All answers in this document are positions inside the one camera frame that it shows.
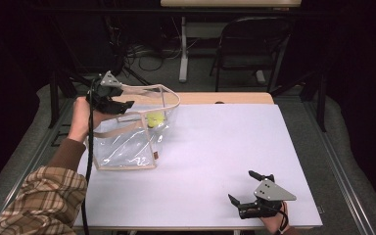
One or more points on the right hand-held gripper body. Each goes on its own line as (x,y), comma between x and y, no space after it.
(271,192)

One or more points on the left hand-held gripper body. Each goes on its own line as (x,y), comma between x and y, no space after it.
(99,94)

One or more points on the yellow shuttlecock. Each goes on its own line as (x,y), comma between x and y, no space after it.
(155,119)

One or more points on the clear plastic bag beige trim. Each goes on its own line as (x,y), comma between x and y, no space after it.
(127,150)

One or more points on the person's right hand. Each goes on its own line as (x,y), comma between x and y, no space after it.
(277,223)

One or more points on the person's left hand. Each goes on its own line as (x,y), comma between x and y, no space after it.
(80,120)

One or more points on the white table cover sheet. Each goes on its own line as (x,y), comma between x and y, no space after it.
(235,156)

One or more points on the black metal stand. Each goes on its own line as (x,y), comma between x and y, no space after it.
(321,98)
(55,98)

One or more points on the white-legged desk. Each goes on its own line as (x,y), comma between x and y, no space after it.
(184,49)

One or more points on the black folding chair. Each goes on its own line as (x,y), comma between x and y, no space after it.
(251,42)

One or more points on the black floor outlet frame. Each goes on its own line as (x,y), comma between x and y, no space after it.
(58,140)

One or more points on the metal floor rail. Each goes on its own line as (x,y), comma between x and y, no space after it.
(26,169)
(336,163)

